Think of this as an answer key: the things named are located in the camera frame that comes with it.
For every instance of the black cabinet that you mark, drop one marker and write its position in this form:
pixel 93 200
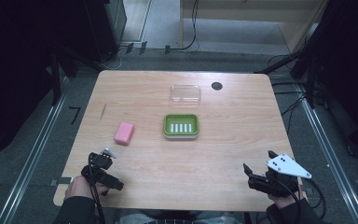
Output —
pixel 108 25

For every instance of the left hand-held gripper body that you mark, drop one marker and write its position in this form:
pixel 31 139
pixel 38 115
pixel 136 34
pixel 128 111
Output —
pixel 98 168

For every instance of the metal floor rail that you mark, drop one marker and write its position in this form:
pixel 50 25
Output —
pixel 332 158
pixel 31 155

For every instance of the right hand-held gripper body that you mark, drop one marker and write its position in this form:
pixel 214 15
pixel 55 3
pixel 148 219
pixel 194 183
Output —
pixel 279 174

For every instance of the light wooden cabinet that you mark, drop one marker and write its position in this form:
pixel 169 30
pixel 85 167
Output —
pixel 248 9

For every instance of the pink soap bar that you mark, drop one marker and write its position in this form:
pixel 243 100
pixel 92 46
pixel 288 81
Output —
pixel 124 133

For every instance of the black metal stand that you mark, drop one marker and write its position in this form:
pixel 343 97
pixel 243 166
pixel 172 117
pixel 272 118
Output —
pixel 304 59
pixel 56 77

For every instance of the black round table grommet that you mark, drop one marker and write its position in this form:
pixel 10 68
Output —
pixel 217 86

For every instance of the metal table edge bracket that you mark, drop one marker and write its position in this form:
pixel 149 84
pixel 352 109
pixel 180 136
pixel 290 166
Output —
pixel 61 181

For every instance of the green soap dish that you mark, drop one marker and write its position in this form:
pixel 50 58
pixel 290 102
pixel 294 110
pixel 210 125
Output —
pixel 181 127

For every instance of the clear plastic container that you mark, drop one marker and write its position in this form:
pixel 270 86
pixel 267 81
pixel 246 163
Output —
pixel 185 94

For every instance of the person's right hand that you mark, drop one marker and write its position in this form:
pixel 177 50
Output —
pixel 287 199

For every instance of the person's left hand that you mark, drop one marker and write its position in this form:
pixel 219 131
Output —
pixel 80 187

